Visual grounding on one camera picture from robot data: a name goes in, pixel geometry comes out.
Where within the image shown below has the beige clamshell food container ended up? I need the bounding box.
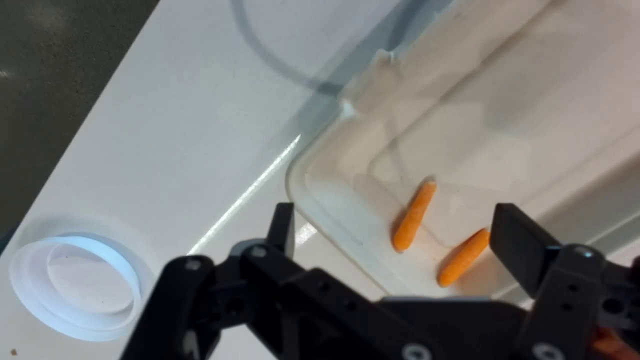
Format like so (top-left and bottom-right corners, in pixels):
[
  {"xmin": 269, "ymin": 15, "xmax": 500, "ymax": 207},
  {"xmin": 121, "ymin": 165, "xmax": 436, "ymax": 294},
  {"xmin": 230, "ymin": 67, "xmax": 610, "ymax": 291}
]
[{"xmin": 287, "ymin": 0, "xmax": 640, "ymax": 302}]

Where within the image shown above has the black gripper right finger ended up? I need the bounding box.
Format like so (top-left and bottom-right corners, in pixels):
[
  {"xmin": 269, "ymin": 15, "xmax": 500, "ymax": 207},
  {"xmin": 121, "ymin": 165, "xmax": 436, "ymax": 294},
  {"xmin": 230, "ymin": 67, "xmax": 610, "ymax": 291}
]
[{"xmin": 490, "ymin": 200, "xmax": 640, "ymax": 360}]

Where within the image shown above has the orange baby carrot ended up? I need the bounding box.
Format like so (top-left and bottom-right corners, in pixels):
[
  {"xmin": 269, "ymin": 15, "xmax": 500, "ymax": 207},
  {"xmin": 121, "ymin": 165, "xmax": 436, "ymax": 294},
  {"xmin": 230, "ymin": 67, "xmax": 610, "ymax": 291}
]
[
  {"xmin": 436, "ymin": 226, "xmax": 493, "ymax": 288},
  {"xmin": 391, "ymin": 176, "xmax": 440, "ymax": 254}
]

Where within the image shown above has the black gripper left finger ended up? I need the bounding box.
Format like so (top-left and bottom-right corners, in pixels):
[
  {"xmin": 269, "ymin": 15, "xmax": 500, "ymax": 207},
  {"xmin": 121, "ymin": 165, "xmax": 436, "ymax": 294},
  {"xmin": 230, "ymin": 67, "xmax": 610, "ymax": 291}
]
[{"xmin": 118, "ymin": 200, "xmax": 402, "ymax": 360}]

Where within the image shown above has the white round plastic lid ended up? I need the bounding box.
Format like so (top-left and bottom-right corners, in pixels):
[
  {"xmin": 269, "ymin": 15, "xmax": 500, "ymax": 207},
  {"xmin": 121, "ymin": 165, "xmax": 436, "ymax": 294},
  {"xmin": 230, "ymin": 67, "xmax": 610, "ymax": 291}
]
[{"xmin": 7, "ymin": 233, "xmax": 157, "ymax": 344}]

